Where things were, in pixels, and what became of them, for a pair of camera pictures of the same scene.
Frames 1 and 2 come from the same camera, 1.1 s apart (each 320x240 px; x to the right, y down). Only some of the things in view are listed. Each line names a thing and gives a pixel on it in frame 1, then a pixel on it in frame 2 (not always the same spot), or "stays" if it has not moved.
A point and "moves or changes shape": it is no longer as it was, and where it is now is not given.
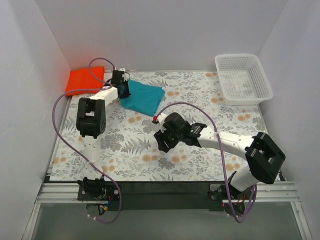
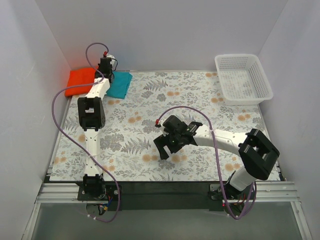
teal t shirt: [144, 98] moves or changes shape
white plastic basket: [242, 79] stays
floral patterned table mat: [127, 151] stays
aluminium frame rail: [60, 193] stays
